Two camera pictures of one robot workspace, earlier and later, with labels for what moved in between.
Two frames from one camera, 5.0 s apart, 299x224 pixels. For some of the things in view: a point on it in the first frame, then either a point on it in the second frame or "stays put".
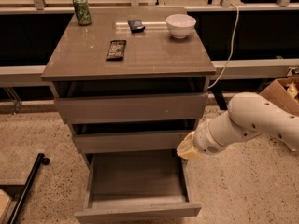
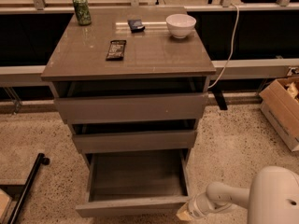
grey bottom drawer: x=137 y=186 stays put
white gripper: x=205 y=139 → x=195 y=206
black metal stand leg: x=40 y=160 stays put
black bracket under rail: x=220 y=99 stays put
